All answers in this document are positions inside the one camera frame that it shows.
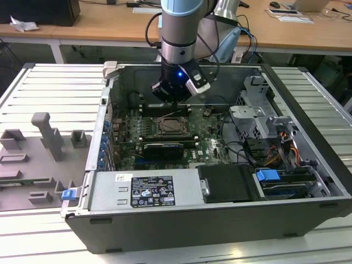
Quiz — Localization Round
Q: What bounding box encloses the metal socket cover frame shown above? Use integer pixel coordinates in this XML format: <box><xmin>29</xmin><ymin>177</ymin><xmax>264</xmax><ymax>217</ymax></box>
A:
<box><xmin>156</xmin><ymin>117</ymin><xmax>190</xmax><ymax>136</ymax></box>

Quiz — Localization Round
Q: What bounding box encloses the black graphics card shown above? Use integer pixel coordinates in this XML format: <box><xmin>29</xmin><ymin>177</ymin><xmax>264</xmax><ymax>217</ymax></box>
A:
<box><xmin>142</xmin><ymin>142</ymin><xmax>185</xmax><ymax>161</ymax></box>

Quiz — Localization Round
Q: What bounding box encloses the grey plastic case latch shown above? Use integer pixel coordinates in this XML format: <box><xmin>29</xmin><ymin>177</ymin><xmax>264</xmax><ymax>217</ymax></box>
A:
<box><xmin>102</xmin><ymin>60</ymin><xmax>124</xmax><ymax>81</ymax></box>

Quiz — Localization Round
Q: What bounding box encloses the green motherboard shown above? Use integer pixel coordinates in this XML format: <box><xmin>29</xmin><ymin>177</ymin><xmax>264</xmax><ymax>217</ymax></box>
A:
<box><xmin>111</xmin><ymin>104</ymin><xmax>240</xmax><ymax>171</ymax></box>

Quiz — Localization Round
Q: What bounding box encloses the white flat device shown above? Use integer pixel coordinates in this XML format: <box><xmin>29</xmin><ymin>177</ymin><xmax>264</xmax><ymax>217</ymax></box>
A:
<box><xmin>133</xmin><ymin>7</ymin><xmax>163</xmax><ymax>14</ymax></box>

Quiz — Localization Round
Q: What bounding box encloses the silver metal drive cage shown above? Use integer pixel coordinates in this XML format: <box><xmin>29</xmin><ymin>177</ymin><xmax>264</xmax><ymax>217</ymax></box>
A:
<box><xmin>228</xmin><ymin>74</ymin><xmax>299</xmax><ymax>140</ymax></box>

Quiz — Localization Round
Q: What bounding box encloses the wooden desk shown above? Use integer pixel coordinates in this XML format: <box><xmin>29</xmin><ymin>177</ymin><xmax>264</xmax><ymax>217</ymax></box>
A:
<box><xmin>0</xmin><ymin>0</ymin><xmax>352</xmax><ymax>64</ymax></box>

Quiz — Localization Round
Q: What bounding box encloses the black plastic shroud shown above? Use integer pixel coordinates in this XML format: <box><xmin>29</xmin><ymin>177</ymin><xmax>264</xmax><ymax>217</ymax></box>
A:
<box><xmin>197</xmin><ymin>163</ymin><xmax>261</xmax><ymax>205</ymax></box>

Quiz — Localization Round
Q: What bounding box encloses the silver power supply unit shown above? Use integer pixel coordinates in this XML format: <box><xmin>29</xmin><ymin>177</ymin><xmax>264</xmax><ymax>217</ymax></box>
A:
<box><xmin>87</xmin><ymin>168</ymin><xmax>206</xmax><ymax>213</ymax></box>

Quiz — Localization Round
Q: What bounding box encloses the hard disk in blue carrier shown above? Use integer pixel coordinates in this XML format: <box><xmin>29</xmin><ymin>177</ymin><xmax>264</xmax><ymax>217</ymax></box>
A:
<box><xmin>254</xmin><ymin>169</ymin><xmax>317</xmax><ymax>201</ymax></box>

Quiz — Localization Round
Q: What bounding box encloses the white framed tablet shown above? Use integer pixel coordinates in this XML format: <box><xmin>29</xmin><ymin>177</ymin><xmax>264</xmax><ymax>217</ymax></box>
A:
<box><xmin>265</xmin><ymin>8</ymin><xmax>303</xmax><ymax>17</ymax></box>

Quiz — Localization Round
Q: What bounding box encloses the white paper sheet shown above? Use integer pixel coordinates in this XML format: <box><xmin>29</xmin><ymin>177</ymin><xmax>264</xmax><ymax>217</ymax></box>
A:
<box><xmin>278</xmin><ymin>15</ymin><xmax>315</xmax><ymax>24</ymax></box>

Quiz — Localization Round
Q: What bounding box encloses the black grey PC case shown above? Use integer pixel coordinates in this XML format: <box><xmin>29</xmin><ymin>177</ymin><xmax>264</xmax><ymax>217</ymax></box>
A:
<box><xmin>60</xmin><ymin>60</ymin><xmax>352</xmax><ymax>255</ymax></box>

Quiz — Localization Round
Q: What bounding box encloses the black computer tower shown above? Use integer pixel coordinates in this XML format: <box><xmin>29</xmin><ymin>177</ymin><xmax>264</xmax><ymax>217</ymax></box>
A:
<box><xmin>0</xmin><ymin>0</ymin><xmax>81</xmax><ymax>28</ymax></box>

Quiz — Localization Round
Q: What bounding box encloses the grey parts rack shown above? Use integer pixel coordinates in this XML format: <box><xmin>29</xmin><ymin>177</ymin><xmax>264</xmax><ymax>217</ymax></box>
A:
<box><xmin>0</xmin><ymin>111</ymin><xmax>94</xmax><ymax>213</ymax></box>

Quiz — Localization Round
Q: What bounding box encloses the crumpled white paper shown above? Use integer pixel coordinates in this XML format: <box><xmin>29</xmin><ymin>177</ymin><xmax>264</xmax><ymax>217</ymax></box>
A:
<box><xmin>9</xmin><ymin>15</ymin><xmax>40</xmax><ymax>34</ymax></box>

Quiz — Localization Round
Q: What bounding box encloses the grey laptop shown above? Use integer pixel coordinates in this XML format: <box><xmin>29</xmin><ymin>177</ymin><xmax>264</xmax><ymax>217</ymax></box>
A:
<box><xmin>290</xmin><ymin>0</ymin><xmax>331</xmax><ymax>13</ymax></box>

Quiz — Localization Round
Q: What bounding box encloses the green RAM stick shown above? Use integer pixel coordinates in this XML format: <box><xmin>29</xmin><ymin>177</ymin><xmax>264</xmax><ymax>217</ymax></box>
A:
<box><xmin>0</xmin><ymin>178</ymin><xmax>38</xmax><ymax>185</ymax></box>

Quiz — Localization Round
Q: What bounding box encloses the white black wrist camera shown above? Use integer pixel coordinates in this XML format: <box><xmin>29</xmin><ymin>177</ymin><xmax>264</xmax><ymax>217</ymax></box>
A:
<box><xmin>185</xmin><ymin>71</ymin><xmax>212</xmax><ymax>97</ymax></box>

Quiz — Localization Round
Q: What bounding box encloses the blue cable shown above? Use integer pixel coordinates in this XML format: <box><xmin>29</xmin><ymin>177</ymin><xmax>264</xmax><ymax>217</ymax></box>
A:
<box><xmin>238</xmin><ymin>25</ymin><xmax>259</xmax><ymax>65</ymax></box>

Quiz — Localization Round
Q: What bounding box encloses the black internal cable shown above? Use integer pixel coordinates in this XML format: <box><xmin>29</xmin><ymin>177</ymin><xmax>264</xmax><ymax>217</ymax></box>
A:
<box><xmin>219</xmin><ymin>109</ymin><xmax>261</xmax><ymax>169</ymax></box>

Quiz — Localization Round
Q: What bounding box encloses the orange yellow wire bundle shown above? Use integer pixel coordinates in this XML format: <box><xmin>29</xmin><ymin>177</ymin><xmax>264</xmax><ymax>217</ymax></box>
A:
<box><xmin>263</xmin><ymin>131</ymin><xmax>300</xmax><ymax>166</ymax></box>

